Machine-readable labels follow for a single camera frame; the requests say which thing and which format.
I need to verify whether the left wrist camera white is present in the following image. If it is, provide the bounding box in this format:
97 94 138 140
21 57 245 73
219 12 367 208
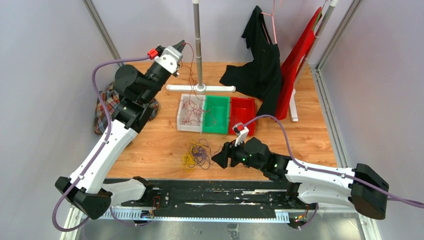
154 45 184 75

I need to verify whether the pink wire hanger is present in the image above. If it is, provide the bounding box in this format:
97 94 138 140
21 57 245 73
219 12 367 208
261 0 278 44

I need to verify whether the green plastic bin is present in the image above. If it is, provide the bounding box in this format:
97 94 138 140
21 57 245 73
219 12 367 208
202 95 230 135

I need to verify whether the red cable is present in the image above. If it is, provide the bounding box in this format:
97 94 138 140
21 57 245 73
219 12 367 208
178 41 220 127

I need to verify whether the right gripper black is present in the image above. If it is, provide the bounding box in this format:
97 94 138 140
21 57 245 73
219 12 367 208
212 135 265 172

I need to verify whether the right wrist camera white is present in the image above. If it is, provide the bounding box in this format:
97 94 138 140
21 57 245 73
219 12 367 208
232 122 249 147

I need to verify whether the white plastic bin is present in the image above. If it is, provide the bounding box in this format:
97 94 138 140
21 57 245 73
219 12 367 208
176 93 206 133

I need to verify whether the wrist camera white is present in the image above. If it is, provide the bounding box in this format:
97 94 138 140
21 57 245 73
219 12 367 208
232 122 249 147
154 45 184 75

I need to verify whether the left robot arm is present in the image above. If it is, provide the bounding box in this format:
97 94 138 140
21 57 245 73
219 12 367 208
55 40 186 220

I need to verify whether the plaid flannel shirt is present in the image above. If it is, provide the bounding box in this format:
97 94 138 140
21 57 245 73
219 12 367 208
94 82 160 136

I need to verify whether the aluminium frame rail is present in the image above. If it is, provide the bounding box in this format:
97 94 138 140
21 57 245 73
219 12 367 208
82 0 121 60

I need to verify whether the black t-shirt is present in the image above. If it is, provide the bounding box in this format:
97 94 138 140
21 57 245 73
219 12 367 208
219 5 282 116

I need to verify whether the yellow cable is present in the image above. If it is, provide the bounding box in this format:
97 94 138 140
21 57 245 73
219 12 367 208
180 140 202 174

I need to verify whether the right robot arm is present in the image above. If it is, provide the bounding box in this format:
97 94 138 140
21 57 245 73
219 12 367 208
211 137 389 220

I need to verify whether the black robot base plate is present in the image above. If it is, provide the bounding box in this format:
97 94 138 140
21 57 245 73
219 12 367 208
120 179 317 220

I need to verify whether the red t-shirt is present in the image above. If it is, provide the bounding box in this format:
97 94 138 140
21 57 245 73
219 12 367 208
275 7 322 120

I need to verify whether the red plastic bin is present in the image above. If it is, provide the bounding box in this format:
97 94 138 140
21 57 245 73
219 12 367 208
228 96 257 135

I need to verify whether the metal clothes rack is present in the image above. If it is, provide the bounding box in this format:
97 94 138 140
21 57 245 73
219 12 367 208
165 0 339 123

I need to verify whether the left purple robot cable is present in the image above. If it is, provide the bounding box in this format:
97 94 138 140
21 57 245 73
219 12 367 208
51 48 160 233

